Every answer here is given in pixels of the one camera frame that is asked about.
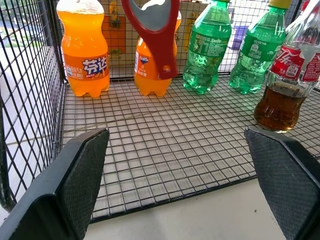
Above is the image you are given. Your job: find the orange Fanta bottle Chinese label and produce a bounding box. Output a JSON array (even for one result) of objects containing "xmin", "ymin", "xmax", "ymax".
[{"xmin": 56, "ymin": 0, "xmax": 111, "ymax": 99}]

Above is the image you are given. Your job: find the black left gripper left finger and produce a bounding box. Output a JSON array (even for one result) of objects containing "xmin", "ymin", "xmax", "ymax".
[{"xmin": 0, "ymin": 127, "xmax": 110, "ymax": 240}]

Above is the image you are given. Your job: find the orange Fanta bottle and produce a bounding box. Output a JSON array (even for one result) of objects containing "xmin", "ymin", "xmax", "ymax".
[{"xmin": 134, "ymin": 11, "xmax": 182, "ymax": 98}]

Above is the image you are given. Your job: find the black wire mesh rack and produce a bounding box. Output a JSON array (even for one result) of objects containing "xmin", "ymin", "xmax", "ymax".
[{"xmin": 0, "ymin": 0, "xmax": 320, "ymax": 224}]

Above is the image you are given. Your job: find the Coca-Cola bottle red label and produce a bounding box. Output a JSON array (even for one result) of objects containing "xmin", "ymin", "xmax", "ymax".
[{"xmin": 253, "ymin": 0, "xmax": 320, "ymax": 133}]

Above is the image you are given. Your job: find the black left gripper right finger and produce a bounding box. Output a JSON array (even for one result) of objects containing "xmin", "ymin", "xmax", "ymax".
[{"xmin": 244, "ymin": 126, "xmax": 320, "ymax": 240}]

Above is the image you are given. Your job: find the green Sprite bottle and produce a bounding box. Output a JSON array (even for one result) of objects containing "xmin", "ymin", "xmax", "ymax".
[
  {"xmin": 228, "ymin": 0, "xmax": 293, "ymax": 95},
  {"xmin": 182, "ymin": 0, "xmax": 233, "ymax": 95}
]

